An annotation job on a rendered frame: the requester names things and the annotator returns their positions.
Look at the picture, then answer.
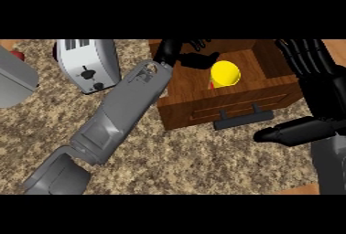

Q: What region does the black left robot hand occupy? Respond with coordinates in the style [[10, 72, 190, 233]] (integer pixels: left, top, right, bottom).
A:
[[150, 38, 221, 70]]

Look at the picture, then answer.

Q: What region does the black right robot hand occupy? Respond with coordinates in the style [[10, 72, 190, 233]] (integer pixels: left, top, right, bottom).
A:
[[251, 38, 346, 147]]

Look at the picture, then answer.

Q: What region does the yellow cup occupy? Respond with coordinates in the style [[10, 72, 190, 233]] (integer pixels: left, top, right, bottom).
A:
[[209, 59, 242, 90]]

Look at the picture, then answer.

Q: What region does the open wooden drawer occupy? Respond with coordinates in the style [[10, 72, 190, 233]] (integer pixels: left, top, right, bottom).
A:
[[149, 38, 306, 132]]

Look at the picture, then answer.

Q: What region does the silver toaster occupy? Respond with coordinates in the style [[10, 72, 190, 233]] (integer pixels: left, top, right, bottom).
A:
[[53, 38, 121, 95]]

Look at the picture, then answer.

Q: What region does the small red object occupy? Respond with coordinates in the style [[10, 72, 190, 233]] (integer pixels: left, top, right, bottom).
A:
[[8, 50, 25, 62]]

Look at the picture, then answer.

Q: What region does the grey rounded appliance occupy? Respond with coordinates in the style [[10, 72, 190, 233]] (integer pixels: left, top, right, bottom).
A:
[[0, 45, 39, 109]]

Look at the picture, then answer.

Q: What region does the dark grey drawer handle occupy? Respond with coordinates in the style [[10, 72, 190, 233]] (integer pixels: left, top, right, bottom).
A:
[[212, 102, 275, 131]]

